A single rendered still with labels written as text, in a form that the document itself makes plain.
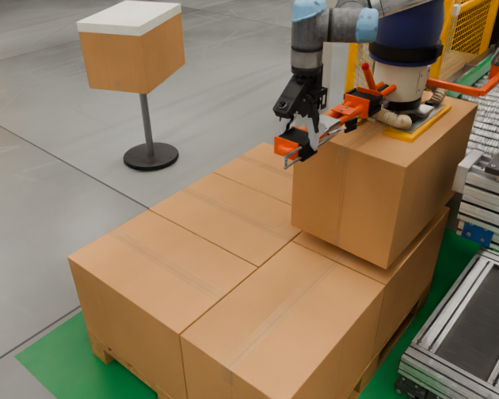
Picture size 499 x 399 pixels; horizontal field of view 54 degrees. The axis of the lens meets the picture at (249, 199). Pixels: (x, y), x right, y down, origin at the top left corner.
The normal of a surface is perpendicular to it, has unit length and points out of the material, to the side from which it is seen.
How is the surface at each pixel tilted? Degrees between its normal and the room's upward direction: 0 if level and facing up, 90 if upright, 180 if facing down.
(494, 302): 0
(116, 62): 90
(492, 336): 0
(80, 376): 0
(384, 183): 90
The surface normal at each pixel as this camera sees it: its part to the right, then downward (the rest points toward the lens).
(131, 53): -0.28, 0.53
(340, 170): -0.65, 0.43
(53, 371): -0.01, -0.83
